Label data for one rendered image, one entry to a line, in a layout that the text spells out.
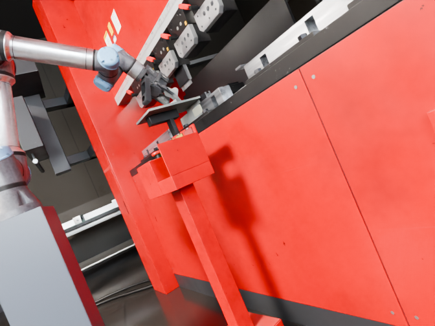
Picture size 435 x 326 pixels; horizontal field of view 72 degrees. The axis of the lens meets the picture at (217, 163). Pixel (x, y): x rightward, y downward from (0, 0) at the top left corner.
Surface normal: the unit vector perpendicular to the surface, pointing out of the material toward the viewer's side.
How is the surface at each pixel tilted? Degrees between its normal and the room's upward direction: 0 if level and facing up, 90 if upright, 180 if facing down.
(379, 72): 90
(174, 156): 90
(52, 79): 90
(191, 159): 90
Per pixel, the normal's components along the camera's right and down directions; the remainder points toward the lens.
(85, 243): 0.30, -0.13
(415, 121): -0.77, 0.33
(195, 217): 0.58, -0.25
